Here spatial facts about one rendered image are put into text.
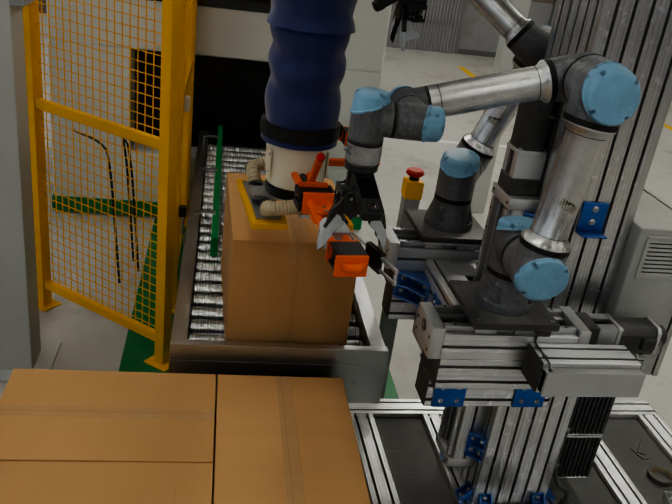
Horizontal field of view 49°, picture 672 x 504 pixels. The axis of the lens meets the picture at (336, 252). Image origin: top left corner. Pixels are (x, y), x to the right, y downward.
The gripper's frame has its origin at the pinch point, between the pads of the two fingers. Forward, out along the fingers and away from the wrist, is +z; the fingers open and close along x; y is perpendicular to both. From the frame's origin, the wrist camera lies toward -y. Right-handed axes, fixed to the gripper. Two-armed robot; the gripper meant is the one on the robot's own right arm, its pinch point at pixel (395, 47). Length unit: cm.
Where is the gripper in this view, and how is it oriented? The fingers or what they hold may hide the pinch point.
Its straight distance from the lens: 241.6
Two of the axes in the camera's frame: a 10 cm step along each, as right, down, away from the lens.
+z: -1.2, 9.0, 4.2
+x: -1.5, -4.4, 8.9
